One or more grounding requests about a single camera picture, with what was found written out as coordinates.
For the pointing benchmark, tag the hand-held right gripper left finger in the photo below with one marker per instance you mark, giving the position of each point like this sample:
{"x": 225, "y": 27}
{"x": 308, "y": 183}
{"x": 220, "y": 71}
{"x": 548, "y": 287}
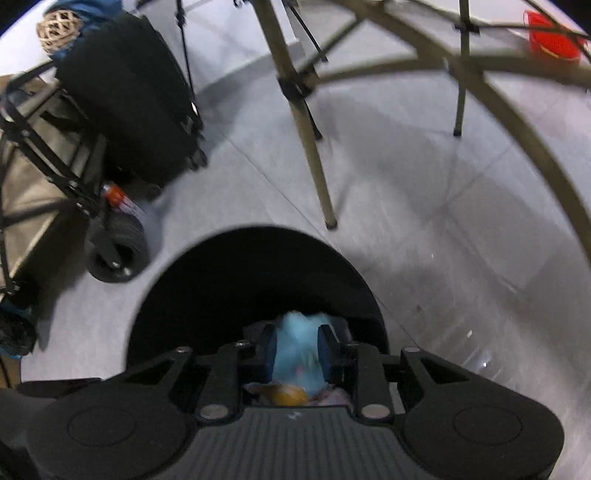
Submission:
{"x": 268, "y": 355}

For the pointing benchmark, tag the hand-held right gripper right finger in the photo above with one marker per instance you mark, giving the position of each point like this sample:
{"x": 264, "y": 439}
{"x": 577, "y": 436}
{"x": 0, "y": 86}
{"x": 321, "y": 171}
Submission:
{"x": 328, "y": 355}

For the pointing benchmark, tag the blue plush toy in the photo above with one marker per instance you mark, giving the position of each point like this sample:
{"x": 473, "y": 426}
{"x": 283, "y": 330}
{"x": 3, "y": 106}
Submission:
{"x": 298, "y": 350}

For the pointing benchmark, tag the pink white plush toy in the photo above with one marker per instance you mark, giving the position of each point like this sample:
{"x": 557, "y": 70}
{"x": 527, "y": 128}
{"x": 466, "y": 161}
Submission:
{"x": 330, "y": 398}

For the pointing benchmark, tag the yellow plush toy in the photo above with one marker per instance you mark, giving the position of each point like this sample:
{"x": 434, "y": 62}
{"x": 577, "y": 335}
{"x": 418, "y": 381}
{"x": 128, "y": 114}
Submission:
{"x": 288, "y": 396}

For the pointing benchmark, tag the black trash bin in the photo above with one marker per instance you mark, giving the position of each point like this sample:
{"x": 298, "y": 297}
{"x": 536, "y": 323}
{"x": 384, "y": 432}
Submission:
{"x": 207, "y": 286}

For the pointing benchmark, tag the folding camping table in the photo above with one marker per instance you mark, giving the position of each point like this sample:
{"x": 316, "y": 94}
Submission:
{"x": 314, "y": 152}

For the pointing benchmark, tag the red white can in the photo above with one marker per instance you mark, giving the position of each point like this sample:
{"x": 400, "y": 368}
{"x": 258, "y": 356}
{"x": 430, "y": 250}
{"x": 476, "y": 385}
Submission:
{"x": 122, "y": 198}

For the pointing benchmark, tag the beige folding wagon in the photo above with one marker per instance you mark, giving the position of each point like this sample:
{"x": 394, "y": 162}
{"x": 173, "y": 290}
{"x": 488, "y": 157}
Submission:
{"x": 27, "y": 184}

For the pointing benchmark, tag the black suitcase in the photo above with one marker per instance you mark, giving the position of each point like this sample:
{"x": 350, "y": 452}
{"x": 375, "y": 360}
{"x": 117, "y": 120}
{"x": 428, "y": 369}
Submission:
{"x": 129, "y": 101}

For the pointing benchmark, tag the dark blue bag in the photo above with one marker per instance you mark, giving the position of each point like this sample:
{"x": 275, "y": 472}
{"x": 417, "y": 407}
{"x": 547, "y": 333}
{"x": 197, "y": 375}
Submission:
{"x": 101, "y": 9}

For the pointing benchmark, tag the wicker ball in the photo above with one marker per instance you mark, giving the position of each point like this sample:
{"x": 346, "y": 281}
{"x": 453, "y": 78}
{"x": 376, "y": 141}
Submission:
{"x": 60, "y": 32}

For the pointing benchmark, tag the red bucket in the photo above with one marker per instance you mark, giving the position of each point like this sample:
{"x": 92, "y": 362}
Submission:
{"x": 554, "y": 41}

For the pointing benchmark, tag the black camera tripod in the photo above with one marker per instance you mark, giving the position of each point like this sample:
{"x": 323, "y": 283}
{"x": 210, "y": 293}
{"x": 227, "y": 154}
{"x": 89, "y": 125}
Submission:
{"x": 184, "y": 46}

